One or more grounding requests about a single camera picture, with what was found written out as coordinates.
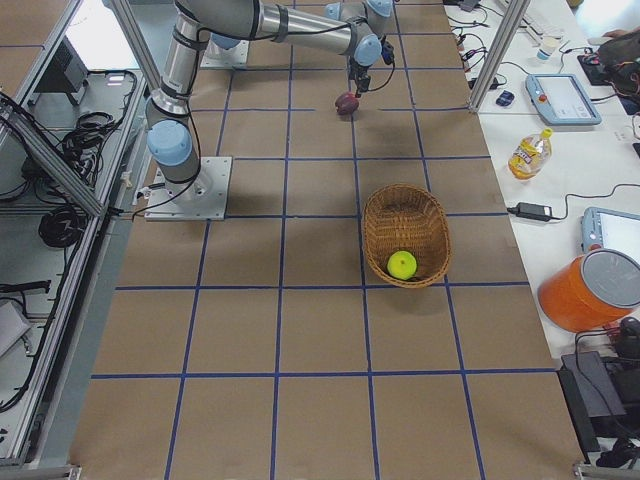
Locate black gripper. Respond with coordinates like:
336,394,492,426
349,60,371,93

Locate blue teach pendant near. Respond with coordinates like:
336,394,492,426
581,207,640,262

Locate black power adapter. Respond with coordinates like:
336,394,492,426
507,202,553,222

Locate blue teach pendant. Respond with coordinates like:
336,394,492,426
581,207,640,262
525,74,602,126

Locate blue teach pendant far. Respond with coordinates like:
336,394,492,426
525,74,602,126

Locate white paper cup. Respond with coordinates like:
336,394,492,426
536,36,560,61

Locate aluminium frame post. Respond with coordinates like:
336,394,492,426
468,0,530,113

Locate orange bucket grey lid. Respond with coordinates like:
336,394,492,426
537,249,639,333

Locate dark red apple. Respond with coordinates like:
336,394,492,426
334,91,360,116

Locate orange juice bottle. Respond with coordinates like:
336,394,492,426
508,128,554,180

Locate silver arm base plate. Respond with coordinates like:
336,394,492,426
143,157,232,221

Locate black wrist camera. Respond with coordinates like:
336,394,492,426
381,40,395,65

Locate woven wicker basket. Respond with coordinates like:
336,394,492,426
362,184,452,289

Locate green apple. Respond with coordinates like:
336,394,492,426
387,250,418,281

